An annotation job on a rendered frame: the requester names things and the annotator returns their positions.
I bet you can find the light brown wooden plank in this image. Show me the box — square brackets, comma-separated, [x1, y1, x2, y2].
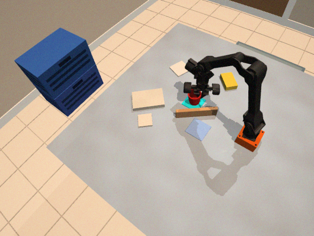
[176, 107, 218, 118]

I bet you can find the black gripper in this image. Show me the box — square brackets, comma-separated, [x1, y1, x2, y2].
[184, 80, 220, 98]

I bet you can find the yellow rectangular block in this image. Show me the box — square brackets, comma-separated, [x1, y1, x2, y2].
[220, 73, 238, 90]

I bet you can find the beige flat square tile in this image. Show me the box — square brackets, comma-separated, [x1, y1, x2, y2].
[169, 61, 189, 76]

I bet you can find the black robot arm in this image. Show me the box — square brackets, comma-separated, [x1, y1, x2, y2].
[185, 52, 267, 142]

